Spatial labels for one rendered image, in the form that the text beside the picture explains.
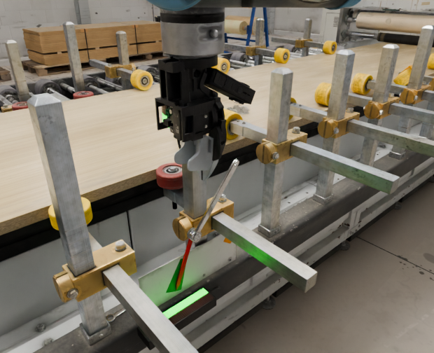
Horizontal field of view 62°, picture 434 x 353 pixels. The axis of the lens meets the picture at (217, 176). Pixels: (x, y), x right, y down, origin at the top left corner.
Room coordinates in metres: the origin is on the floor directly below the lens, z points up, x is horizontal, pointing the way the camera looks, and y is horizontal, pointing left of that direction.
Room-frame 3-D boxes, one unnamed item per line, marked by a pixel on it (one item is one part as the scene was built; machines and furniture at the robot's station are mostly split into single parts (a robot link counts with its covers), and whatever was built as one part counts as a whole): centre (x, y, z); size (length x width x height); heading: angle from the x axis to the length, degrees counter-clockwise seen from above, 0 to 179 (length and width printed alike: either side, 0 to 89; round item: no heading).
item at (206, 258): (0.61, 0.05, 0.75); 0.26 x 0.01 x 0.10; 131
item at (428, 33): (1.30, -0.71, 0.94); 0.03 x 0.03 x 0.48; 41
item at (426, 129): (1.46, -0.90, 0.87); 0.03 x 0.03 x 0.48; 41
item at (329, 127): (0.99, -0.35, 0.95); 0.13 x 0.06 x 0.05; 131
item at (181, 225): (0.66, 0.03, 0.85); 0.13 x 0.06 x 0.05; 131
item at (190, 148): (0.56, 0.05, 1.04); 0.06 x 0.03 x 0.09; 131
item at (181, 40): (0.55, 0.03, 1.23); 0.10 x 0.09 x 0.05; 41
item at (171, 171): (0.78, 0.11, 0.85); 0.08 x 0.08 x 0.11
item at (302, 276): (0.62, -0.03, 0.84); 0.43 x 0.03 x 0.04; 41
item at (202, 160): (0.54, 0.03, 1.04); 0.06 x 0.03 x 0.09; 131
